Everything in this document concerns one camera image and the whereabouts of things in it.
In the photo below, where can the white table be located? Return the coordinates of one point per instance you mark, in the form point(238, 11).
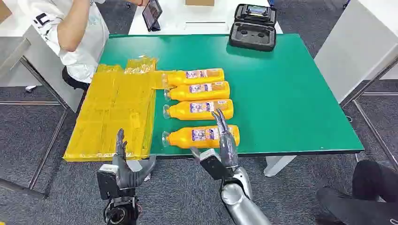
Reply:
point(174, 18)

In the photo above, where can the white table leg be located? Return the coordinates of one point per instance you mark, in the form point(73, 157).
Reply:
point(136, 165)
point(276, 164)

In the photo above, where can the yellow plastic sheet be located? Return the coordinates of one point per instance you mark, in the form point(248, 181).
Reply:
point(108, 108)

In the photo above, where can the orange drink bottle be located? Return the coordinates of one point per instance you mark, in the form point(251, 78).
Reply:
point(183, 139)
point(180, 78)
point(183, 93)
point(183, 112)

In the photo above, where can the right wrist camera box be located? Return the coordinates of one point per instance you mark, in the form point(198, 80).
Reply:
point(213, 166)

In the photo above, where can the cardboard box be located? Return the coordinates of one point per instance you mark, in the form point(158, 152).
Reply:
point(199, 2)

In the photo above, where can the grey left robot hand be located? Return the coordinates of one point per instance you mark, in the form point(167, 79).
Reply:
point(124, 177)

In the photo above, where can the grey desk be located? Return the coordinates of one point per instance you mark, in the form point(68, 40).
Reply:
point(46, 71)

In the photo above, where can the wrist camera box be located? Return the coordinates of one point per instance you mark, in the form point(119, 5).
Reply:
point(107, 183)
point(213, 166)

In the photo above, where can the person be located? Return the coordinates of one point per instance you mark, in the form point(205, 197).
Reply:
point(84, 52)

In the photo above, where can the black tablet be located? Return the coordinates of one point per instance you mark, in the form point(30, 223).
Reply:
point(151, 14)

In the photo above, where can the steel desk frame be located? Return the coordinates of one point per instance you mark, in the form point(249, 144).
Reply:
point(373, 127)
point(46, 155)

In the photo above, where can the handheld device with screen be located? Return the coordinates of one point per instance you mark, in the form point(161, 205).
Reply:
point(256, 10)

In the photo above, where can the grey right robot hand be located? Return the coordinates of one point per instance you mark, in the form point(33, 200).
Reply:
point(228, 149)

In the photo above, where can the open black carrying case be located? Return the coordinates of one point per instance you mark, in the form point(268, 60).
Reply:
point(252, 38)

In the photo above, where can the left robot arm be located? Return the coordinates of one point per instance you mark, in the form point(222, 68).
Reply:
point(122, 208)

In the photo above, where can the green table mat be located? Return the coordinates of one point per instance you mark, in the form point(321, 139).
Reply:
point(280, 93)

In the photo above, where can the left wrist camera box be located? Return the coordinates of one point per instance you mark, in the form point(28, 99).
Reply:
point(107, 183)

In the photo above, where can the white desk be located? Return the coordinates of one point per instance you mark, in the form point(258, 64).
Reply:
point(351, 52)

